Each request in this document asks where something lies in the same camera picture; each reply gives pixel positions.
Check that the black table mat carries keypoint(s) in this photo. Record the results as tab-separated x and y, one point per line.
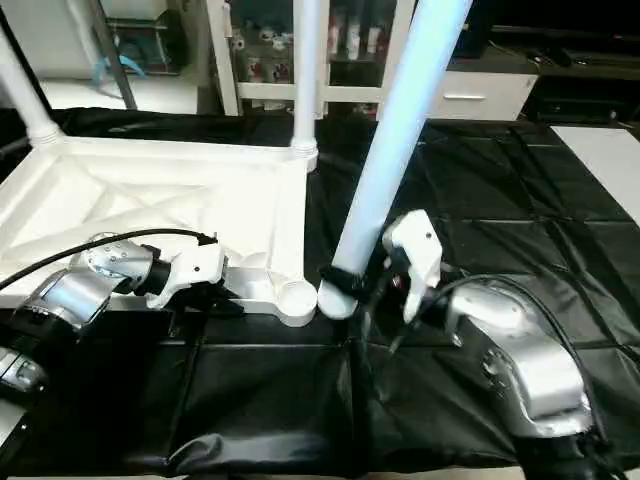
300	400

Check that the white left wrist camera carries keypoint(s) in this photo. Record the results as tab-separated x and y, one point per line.
195	268

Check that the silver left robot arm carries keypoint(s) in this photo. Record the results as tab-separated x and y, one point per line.
75	290

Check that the white glass door cabinet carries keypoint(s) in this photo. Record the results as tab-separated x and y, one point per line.
270	55

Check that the white drawer unit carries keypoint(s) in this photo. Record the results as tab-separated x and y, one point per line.
480	95

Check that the white plastic table top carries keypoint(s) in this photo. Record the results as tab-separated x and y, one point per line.
150	200

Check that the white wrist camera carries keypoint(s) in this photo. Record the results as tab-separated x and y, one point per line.
195	268
415	255

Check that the white plastic table leg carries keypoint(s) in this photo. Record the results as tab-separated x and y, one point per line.
25	95
400	130
307	80

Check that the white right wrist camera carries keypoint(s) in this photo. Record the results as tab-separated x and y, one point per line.
415	255

